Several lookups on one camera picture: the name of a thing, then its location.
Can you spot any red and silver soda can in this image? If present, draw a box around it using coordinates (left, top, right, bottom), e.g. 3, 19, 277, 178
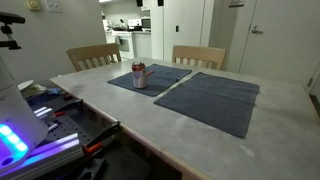
131, 61, 148, 89

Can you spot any small blue object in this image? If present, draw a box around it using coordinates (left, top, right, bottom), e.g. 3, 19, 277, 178
46, 87, 63, 96

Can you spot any black camera on tripod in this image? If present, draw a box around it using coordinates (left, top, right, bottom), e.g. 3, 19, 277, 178
0, 12, 27, 51

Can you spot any white kitchen cabinet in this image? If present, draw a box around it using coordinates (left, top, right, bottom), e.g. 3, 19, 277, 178
133, 31, 153, 60

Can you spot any dark blue cloth mat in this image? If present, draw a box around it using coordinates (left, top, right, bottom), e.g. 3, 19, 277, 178
153, 71, 261, 139
107, 63, 193, 98

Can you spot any silver lever door handle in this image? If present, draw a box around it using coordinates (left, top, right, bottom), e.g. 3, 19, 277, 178
251, 24, 264, 35

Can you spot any white light switch plate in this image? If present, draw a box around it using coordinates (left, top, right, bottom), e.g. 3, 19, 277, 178
44, 0, 63, 14

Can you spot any aluminium extrusion rail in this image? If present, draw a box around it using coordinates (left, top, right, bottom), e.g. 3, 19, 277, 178
0, 132, 84, 180

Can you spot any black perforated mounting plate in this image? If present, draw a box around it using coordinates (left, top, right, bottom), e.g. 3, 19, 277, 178
42, 114, 94, 148

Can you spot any white door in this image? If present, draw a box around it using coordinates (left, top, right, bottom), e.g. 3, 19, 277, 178
238, 0, 320, 88

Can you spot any stack of papers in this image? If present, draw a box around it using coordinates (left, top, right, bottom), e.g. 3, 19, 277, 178
22, 84, 48, 100

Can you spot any black bracket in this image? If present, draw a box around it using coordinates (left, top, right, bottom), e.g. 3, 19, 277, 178
76, 157, 108, 180

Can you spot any small aluminium block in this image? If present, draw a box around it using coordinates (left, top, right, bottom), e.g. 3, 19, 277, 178
33, 106, 54, 121

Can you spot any microwave oven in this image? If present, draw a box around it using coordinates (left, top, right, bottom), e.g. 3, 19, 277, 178
141, 17, 152, 30

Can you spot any white kitchen stove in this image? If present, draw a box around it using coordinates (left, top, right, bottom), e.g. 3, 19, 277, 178
112, 30, 136, 62

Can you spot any light wooden chair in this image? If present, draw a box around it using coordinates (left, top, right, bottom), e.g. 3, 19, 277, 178
171, 44, 227, 71
65, 42, 123, 73

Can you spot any white countertop appliance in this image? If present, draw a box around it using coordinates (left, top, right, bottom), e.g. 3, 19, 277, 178
127, 18, 143, 31

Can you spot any grey wall sign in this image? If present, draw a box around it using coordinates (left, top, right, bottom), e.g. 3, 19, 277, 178
228, 0, 246, 8

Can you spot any black clamp orange handle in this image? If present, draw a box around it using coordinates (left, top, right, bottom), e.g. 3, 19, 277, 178
52, 98, 84, 118
82, 120, 122, 157

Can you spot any beige wall thermostat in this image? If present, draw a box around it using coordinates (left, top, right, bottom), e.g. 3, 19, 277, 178
26, 0, 42, 12

